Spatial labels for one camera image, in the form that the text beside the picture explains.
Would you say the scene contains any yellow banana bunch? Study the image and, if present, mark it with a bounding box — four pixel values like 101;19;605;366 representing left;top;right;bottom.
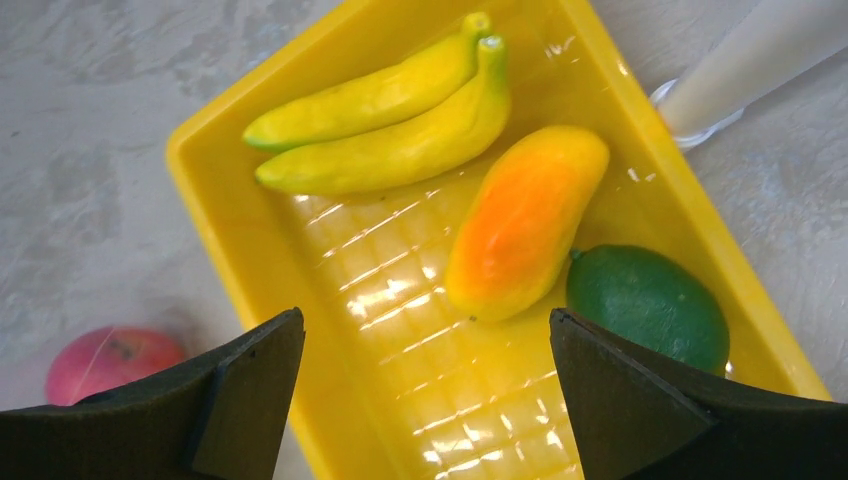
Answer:
241;12;511;195

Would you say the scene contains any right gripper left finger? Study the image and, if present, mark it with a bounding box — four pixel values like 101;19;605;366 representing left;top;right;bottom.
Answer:
1;308;306;479

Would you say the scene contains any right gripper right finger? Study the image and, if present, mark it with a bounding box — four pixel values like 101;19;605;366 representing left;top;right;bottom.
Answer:
549;308;847;479

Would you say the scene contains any green avocado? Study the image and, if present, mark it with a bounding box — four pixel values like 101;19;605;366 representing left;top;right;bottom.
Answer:
566;244;730;375

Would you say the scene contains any yellow plastic tray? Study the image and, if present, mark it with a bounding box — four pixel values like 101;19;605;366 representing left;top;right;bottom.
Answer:
167;1;829;479

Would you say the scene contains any white pvc pipe frame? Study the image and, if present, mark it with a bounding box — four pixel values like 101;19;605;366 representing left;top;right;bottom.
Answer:
650;0;847;152

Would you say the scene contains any red apple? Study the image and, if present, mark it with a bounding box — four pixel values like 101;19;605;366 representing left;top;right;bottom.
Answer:
45;326;186;406

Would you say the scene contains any orange yellow mango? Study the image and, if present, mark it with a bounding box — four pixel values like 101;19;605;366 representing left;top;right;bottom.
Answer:
444;125;610;323

